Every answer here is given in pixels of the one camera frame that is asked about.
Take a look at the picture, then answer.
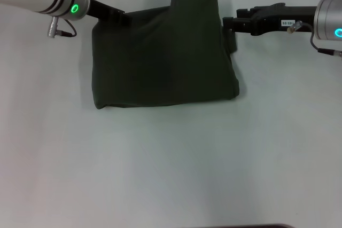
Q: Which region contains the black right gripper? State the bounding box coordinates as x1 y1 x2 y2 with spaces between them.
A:
222 3 318 36

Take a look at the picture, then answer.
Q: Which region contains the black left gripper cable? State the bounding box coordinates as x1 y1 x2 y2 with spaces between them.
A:
57 20 78 37

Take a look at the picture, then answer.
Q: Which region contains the silver connector plug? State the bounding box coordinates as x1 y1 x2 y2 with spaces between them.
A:
47 16 60 38

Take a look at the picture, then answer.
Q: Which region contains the dark green FREE t-shirt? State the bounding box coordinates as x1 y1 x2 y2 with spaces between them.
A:
91 0 240 111

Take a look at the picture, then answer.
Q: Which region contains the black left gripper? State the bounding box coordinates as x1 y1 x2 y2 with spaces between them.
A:
85 0 134 26

